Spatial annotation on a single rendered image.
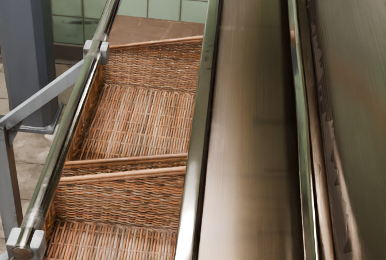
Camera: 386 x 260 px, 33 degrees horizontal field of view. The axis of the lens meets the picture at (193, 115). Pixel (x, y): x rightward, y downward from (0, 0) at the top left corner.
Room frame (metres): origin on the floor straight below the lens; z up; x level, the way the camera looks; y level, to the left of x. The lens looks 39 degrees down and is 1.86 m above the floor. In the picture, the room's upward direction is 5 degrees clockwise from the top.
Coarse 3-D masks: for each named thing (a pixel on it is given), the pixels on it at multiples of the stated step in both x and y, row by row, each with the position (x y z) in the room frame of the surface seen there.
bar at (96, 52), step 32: (96, 32) 1.08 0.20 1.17; (96, 64) 0.98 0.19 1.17; (32, 96) 1.05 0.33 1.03; (0, 128) 1.03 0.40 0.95; (64, 128) 0.79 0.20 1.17; (0, 160) 1.03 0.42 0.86; (64, 160) 0.72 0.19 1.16; (0, 192) 1.03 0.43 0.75; (32, 224) 0.58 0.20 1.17; (0, 256) 0.57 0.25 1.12; (32, 256) 0.54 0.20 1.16
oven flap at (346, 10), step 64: (320, 0) 0.70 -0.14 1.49; (384, 0) 0.54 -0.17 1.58; (320, 64) 0.58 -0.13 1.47; (384, 64) 0.46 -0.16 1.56; (320, 128) 0.48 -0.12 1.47; (384, 128) 0.40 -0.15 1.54; (320, 192) 0.39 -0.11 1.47; (384, 192) 0.34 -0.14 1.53; (320, 256) 0.32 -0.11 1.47; (384, 256) 0.29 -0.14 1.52
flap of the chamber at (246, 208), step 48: (240, 0) 0.91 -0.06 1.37; (240, 48) 0.77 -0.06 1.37; (288, 48) 0.77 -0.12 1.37; (240, 96) 0.66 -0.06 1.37; (288, 96) 0.66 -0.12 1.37; (240, 144) 0.56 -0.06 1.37; (288, 144) 0.56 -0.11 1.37; (240, 192) 0.49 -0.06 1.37; (288, 192) 0.49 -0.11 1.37; (240, 240) 0.42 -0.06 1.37; (288, 240) 0.42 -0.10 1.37
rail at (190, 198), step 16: (208, 0) 0.88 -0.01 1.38; (208, 16) 0.83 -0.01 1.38; (208, 32) 0.78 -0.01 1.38; (208, 48) 0.74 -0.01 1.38; (208, 64) 0.70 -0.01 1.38; (208, 80) 0.66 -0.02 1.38; (208, 96) 0.63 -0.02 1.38; (208, 112) 0.60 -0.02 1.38; (192, 128) 0.57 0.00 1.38; (208, 128) 0.58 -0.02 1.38; (192, 144) 0.54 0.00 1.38; (192, 160) 0.52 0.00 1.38; (192, 176) 0.49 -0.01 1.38; (192, 192) 0.47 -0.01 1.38; (192, 208) 0.44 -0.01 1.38; (192, 224) 0.42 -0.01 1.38; (176, 240) 0.40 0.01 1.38; (192, 240) 0.40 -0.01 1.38; (176, 256) 0.38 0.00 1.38; (192, 256) 0.39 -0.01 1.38
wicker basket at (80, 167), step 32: (160, 64) 1.69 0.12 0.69; (192, 64) 1.68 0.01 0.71; (96, 96) 1.61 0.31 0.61; (128, 96) 1.64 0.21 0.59; (160, 96) 1.66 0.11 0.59; (192, 96) 1.67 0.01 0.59; (96, 128) 1.47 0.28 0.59; (160, 128) 1.50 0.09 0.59; (96, 160) 1.15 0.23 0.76; (128, 160) 1.15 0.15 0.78; (160, 160) 1.14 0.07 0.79
